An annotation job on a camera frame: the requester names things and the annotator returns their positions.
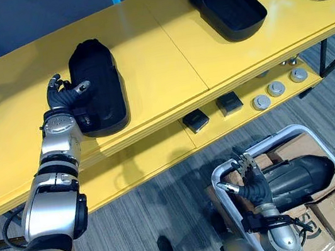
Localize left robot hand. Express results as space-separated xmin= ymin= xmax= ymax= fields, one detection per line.
xmin=43 ymin=69 xmax=96 ymax=116

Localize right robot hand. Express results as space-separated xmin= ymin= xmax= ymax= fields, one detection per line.
xmin=211 ymin=144 xmax=276 ymax=213

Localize yellow shelf board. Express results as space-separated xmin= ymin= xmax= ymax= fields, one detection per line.
xmin=65 ymin=53 xmax=335 ymax=214
xmin=0 ymin=0 xmax=335 ymax=223

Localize open cardboard box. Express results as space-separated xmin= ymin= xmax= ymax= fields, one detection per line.
xmin=198 ymin=127 xmax=335 ymax=225

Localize grey round cap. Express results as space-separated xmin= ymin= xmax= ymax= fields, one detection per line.
xmin=288 ymin=66 xmax=309 ymax=85
xmin=251 ymin=93 xmax=273 ymax=113
xmin=265 ymin=79 xmax=288 ymax=99

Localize small black box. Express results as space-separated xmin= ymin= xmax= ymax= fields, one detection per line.
xmin=214 ymin=90 xmax=246 ymax=118
xmin=181 ymin=108 xmax=212 ymax=136

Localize small silver metal fittings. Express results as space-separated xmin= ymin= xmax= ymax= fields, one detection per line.
xmin=279 ymin=56 xmax=300 ymax=68

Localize white tubular cart frame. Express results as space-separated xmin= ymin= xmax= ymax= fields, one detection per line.
xmin=204 ymin=118 xmax=335 ymax=251

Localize black cable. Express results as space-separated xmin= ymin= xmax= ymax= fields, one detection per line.
xmin=0 ymin=208 xmax=32 ymax=251

